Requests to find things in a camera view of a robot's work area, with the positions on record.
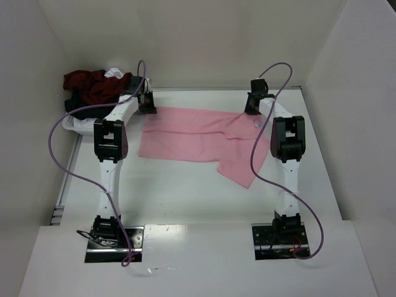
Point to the white plastic laundry basket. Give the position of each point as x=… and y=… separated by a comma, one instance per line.
x=82, y=127

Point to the pink t shirt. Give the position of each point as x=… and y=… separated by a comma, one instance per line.
x=231, y=140

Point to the left side aluminium rail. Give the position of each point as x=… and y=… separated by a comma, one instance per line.
x=66, y=183

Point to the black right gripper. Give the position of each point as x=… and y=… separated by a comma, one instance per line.
x=253, y=106

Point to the dark red t shirt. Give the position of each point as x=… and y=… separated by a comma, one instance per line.
x=94, y=88

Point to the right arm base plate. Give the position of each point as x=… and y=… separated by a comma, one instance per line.
x=266, y=247

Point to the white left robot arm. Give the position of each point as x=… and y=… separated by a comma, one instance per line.
x=111, y=148

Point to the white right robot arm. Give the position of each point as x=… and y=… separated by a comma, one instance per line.
x=287, y=146

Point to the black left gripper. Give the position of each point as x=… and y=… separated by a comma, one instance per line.
x=147, y=105

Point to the white t shirt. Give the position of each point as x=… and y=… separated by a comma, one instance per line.
x=114, y=72

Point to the aluminium rail at table edge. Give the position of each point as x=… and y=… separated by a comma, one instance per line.
x=169, y=89

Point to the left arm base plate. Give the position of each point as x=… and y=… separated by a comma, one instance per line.
x=109, y=249

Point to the black t shirt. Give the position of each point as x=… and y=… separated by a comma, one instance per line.
x=75, y=102

